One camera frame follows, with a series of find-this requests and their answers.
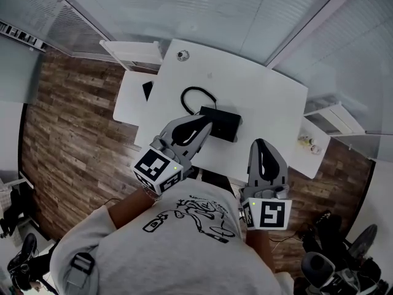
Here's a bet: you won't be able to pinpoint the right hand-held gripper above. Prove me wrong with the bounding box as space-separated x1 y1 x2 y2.
238 138 293 232

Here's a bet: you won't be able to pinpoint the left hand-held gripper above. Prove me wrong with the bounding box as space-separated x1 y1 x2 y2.
130 114 214 196

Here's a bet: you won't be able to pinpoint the black box with cable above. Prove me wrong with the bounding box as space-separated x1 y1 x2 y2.
198 105 244 144

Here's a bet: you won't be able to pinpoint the person's right forearm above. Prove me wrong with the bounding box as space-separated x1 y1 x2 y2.
245 228 276 273

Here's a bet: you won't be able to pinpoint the person's left forearm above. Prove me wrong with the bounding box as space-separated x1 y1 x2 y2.
107 186 158 230

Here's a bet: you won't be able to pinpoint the white chair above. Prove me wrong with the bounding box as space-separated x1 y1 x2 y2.
99 39 164 127
288 101 368 181

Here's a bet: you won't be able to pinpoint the person's dark trousers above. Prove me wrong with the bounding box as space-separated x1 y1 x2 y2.
199 169 236 197

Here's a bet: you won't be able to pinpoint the flat black device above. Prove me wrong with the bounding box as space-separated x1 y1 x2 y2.
142 80 155 103

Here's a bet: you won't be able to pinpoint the black patterned sneaker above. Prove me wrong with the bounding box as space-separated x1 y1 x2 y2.
314 210 333 227

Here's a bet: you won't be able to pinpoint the black bag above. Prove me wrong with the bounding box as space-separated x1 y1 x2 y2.
302 215 351 258

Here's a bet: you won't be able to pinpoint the grey round device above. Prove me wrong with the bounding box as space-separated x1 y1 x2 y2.
300 252 336 289

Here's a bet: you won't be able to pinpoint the round floor fan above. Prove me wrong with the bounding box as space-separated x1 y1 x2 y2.
348 224 379 258

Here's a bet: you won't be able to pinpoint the person's grey printed t-shirt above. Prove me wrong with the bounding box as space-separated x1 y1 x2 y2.
49 176 294 295

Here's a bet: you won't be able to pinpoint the black coiled cord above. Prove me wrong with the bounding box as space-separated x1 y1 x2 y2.
180 86 219 117

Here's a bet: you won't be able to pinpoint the thin wrist bracelet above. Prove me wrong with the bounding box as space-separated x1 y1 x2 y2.
141 186 162 203

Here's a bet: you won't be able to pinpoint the black strap buckle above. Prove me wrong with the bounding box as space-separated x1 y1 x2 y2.
70 252 96 277

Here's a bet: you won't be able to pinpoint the white wall shelf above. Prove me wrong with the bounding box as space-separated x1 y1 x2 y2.
0 20 49 53

